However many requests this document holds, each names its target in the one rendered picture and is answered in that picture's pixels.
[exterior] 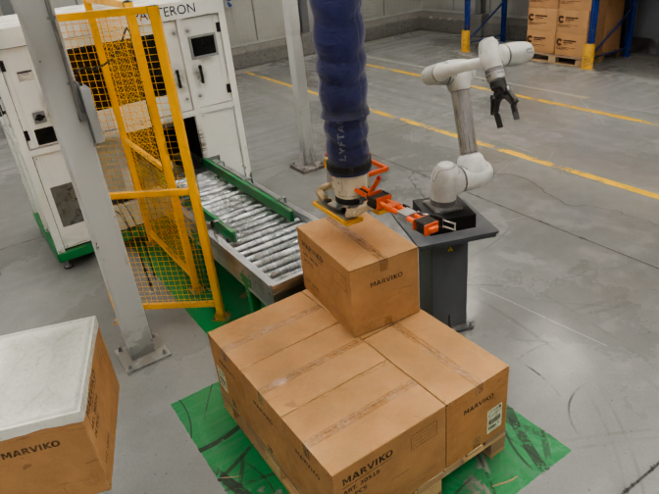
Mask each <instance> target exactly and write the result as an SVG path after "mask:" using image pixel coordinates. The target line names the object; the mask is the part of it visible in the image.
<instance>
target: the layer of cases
mask: <svg viewBox="0 0 659 494"><path fill-rule="evenodd" d="M208 337H209V341H210V345H211V350H212V354H213V358H214V362H215V366H216V370H217V375H218V379H219V383H220V386H221V389H222V390H223V391H224V393H225V394H226V395H227V397H228V398H229V399H230V401H231V402H232V403H233V405H234V406H235V407H236V408H237V410H238V411H239V412H240V414H241V415H242V416H243V417H244V419H245V420H246V421H247V423H248V424H249V425H250V426H251V428H252V429H253V430H254V432H255V433H256V434H257V435H258V437H259V438H260V439H261V441H262V442H263V443H264V444H265V446H266V447H267V448H268V450H269V451H270V452H271V453H272V455H273V456H274V457H275V459H276V460H277V461H278V462H279V464H280V465H281V467H282V468H283V469H284V470H285V472H286V473H287V474H288V475H289V477H290V478H291V479H292V481H293V482H294V483H295V484H296V486H297V487H298V488H299V490H300V491H301V492H302V493H303V494H411V493H412V492H413V491H415V490H416V489H418V488H419V487H421V486H422V485H424V484H425V483H426V482H428V481H429V480H431V479H432V478H434V477H435V476H437V475H438V474H439V473H441V472H442V471H444V470H445V469H447V468H449V467H450V466H451V465H453V464H454V463H456V462H457V461H459V460H460V459H462V458H463V457H464V456H466V455H467V454H469V453H470V452H472V451H473V450H475V449H476V448H477V447H479V446H480V445H482V443H484V442H485V441H487V440H488V439H489V438H491V437H492V436H494V435H495V434H497V433H498V432H500V431H501V430H502V429H504V428H505V420H506V406H507V392H508V378H509V365H507V364H505V363H504V362H502V361H501V360H499V359H498V358H496V357H494V356H493V355H491V354H490V353H488V352H487V351H485V350H484V349H483V348H481V347H480V346H478V345H477V344H475V343H474V342H472V341H471V340H469V339H467V338H466V337H464V336H463V335H461V334H460V333H458V332H457V331H455V330H453V329H452V328H450V327H449V326H447V325H446V324H444V323H443V322H441V321H439V320H437V319H436V318H434V317H433V316H431V315H430V314H428V313H426V312H425V311H423V310H422V309H420V311H419V312H418V313H416V314H414V315H412V316H409V317H407V318H404V319H402V320H399V321H395V322H393V323H391V324H388V325H386V326H383V327H381V328H378V329H376V330H373V331H371V332H369V333H366V334H364V335H361V336H359V337H356V338H355V337H354V336H353V335H352V334H351V333H350V332H349V331H348V330H347V329H346V328H345V327H344V326H343V325H342V324H341V323H340V322H339V321H338V320H337V319H336V318H335V317H334V316H333V315H332V314H331V313H330V312H329V311H328V310H327V309H326V308H325V307H324V306H323V304H322V303H321V302H320V301H319V300H318V299H317V298H316V297H315V296H314V295H313V294H312V293H311V292H310V291H309V290H308V289H305V290H303V291H302V292H298V293H296V294H294V295H292V296H289V297H287V298H285V299H282V300H280V301H278V302H276V303H274V304H272V305H270V306H267V307H265V308H263V309H261V310H258V311H256V312H254V313H252V314H249V315H247V316H245V317H242V318H240V319H238V320H236V321H232V322H230V323H227V324H225V325H223V326H221V327H218V328H216V329H214V330H211V331H209V332H208Z"/></svg>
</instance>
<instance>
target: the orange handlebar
mask: <svg viewBox="0 0 659 494"><path fill-rule="evenodd" d="M372 165H374V166H377V167H379V168H380V169H377V170H374V171H371V172H369V177H370V176H373V175H376V174H379V173H384V172H387V171H388V166H387V165H384V164H382V163H380V162H378V161H376V160H373V159H372ZM354 191H355V192H356V193H358V194H360V195H361V196H363V197H365V198H367V193H366V192H364V191H362V190H360V189H358V188H355V189H354ZM386 203H387V204H385V203H383V202H382V201H380V203H379V205H380V206H381V207H383V208H385V211H387V212H389V213H391V214H392V213H393V214H395V215H397V211H399V210H401V209H404V208H405V207H403V206H401V204H400V203H398V202H396V201H391V200H389V199H387V200H386ZM437 230H438V225H435V226H433V227H429V229H428V232H434V231H437Z"/></svg>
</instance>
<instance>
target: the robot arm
mask: <svg viewBox="0 0 659 494"><path fill-rule="evenodd" d="M533 54H534V49H533V47H532V45H531V44H530V43H528V42H526V41H517V42H511V43H507V44H503V45H502V44H499V43H498V41H497V40H496V39H495V38H494V37H493V36H491V37H488V38H485V39H483V40H482V41H481V42H480V43H479V58H475V59H470V60H466V59H454V60H448V61H444V62H440V63H437V64H434V65H431V66H428V67H426V68H425V69H424V70H423V71H422V73H421V80H422V82H423V83H424V84H426V85H446V86H447V88H448V90H449V92H451V97H452V103H453V110H454V116H455V123H456V128H457V135H458V141H459V148H460V154H461V156H459V158H458V160H457V165H456V164H455V163H452V162H449V161H444V162H440V163H438V164H437V165H436V166H435V168H434V169H433V172H432V175H431V198H430V200H425V201H423V204H424V205H427V206H428V207H429V208H430V209H431V210H433V211H434V212H435V214H436V215H441V214H444V213H449V212H453V211H457V210H463V206H461V205H459V204H458V203H457V202H456V197H457V195H459V194H460V193H462V192H464V191H471V190H475V189H478V188H481V187H483V186H485V185H486V184H488V183H489V182H490V181H491V180H492V177H493V168H492V166H491V164H490V163H489V162H488V161H486V160H485V159H484V158H483V155H482V154H481V153H480V152H478V149H477V142H476V136H475V129H474V123H473V116H472V109H471V102H470V95H469V88H470V86H471V81H472V80H473V79H474V77H475V76H476V72H477V69H481V68H483V70H484V72H485V76H486V80H487V83H489V85H490V89H491V91H493V93H494V95H490V114H491V115H492V116H494V118H495V121H496V125H497V128H500V127H503V124H502V120H501V117H500V114H498V112H499V106H500V102H501V100H503V99H505V100H506V101H508V102H509V103H510V104H511V105H510V107H511V111H512V115H513V119H514V120H518V119H519V118H520V117H519V113H518V108H517V103H518V102H519V99H518V98H517V96H516V95H515V94H514V92H513V91H512V89H511V87H510V85H508V86H507V84H506V80H505V77H506V74H505V71H504V67H514V66H519V65H521V64H524V63H526V62H528V61H529V60H530V59H531V58H532V56H533ZM492 112H493V113H492Z"/></svg>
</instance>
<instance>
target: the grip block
mask: <svg viewBox="0 0 659 494"><path fill-rule="evenodd" d="M387 199H389V200H391V194H390V193H388V192H386V191H384V190H383V191H382V192H381V189H379V190H376V191H373V192H370V193H367V201H368V202H367V205H368V206H370V207H371V208H373V209H377V210H380V209H383V207H381V206H380V205H379V203H380V201H382V202H383V203H385V204H387V203H386V200H387Z"/></svg>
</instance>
